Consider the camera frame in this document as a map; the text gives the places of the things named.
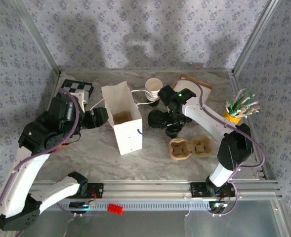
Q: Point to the white wrapped straw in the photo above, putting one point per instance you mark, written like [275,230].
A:
[252,101]
[241,94]

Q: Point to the red toy brick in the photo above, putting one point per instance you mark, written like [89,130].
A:
[115,209]

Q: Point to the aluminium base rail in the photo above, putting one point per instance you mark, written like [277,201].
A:
[147,188]

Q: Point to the brown cardboard napkin box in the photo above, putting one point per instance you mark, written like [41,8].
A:
[207,86]

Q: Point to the brown wrapped straw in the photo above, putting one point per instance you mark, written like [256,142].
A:
[255,108]

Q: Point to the aluminium frame post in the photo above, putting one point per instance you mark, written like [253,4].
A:
[254,37]
[38,37]

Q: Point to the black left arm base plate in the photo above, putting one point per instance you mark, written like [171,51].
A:
[99,190]

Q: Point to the white paper bag blue deer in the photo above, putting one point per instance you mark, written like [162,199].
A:
[129,140]

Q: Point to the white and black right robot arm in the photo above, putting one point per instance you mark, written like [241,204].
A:
[204,118]

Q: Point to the yellow straw holder cup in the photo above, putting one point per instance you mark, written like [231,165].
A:
[230,121]

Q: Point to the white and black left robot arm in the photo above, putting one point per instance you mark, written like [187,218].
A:
[21,182]

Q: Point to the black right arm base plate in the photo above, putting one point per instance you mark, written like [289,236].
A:
[195,190]

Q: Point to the stack of white paper cups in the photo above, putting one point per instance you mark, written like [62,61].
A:
[153,85]

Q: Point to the black grey checkerboard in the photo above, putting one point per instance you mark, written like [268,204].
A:
[73,86]

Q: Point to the green wrapped straw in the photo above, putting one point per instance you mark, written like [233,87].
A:
[229,105]
[246,93]

